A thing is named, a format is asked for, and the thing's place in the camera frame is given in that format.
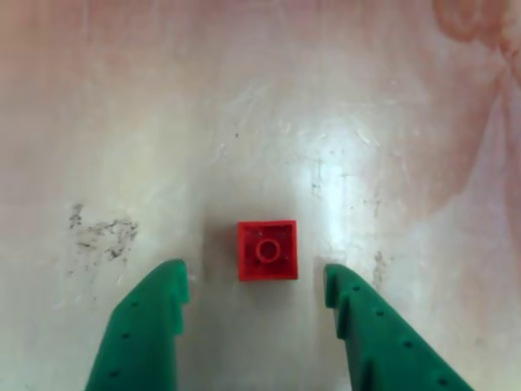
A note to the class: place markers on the small red lego brick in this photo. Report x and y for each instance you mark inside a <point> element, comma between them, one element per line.
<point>250,271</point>

